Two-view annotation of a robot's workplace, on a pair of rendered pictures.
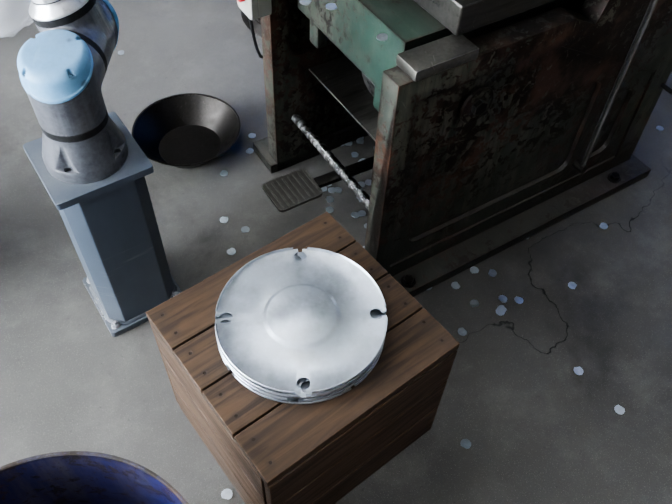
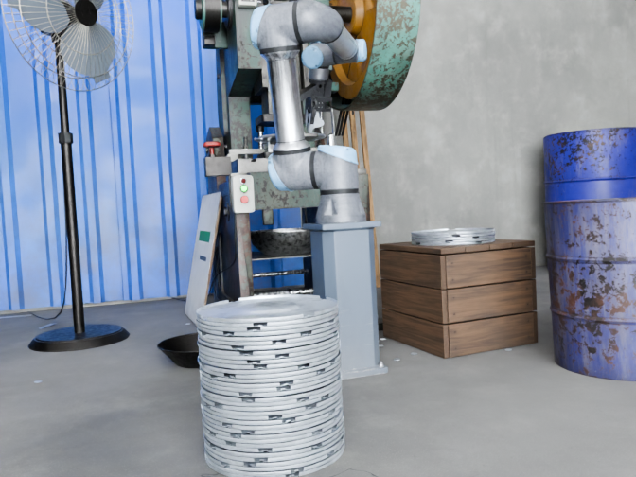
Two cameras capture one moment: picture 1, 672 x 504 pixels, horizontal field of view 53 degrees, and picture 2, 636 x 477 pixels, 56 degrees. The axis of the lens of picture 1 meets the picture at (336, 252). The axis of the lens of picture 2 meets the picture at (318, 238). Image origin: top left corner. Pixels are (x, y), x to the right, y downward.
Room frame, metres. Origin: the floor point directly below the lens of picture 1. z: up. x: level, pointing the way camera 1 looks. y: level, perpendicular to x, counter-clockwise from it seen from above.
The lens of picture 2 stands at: (0.44, 2.24, 0.50)
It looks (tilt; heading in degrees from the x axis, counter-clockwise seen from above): 3 degrees down; 287
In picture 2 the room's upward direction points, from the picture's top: 3 degrees counter-clockwise
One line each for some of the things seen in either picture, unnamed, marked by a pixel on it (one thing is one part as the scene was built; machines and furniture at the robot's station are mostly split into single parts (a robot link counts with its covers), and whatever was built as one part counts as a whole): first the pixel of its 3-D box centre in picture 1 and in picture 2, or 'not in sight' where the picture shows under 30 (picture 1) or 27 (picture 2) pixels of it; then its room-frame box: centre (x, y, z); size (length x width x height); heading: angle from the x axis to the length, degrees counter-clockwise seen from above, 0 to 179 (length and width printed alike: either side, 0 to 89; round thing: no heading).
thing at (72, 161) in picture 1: (80, 135); (340, 205); (0.92, 0.48, 0.50); 0.15 x 0.15 x 0.10
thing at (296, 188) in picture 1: (372, 162); not in sight; (1.26, -0.08, 0.14); 0.59 x 0.10 x 0.05; 124
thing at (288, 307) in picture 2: not in sight; (267, 307); (0.92, 1.09, 0.30); 0.29 x 0.29 x 0.01
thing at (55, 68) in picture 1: (62, 80); (335, 167); (0.92, 0.48, 0.62); 0.13 x 0.12 x 0.14; 2
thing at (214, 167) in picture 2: not in sight; (219, 180); (1.47, 0.17, 0.62); 0.10 x 0.06 x 0.20; 34
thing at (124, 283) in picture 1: (113, 231); (344, 296); (0.92, 0.48, 0.23); 0.19 x 0.19 x 0.45; 36
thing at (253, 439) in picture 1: (302, 375); (454, 291); (0.62, 0.05, 0.18); 0.40 x 0.38 x 0.35; 130
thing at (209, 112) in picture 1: (188, 136); (203, 350); (1.43, 0.43, 0.04); 0.30 x 0.30 x 0.07
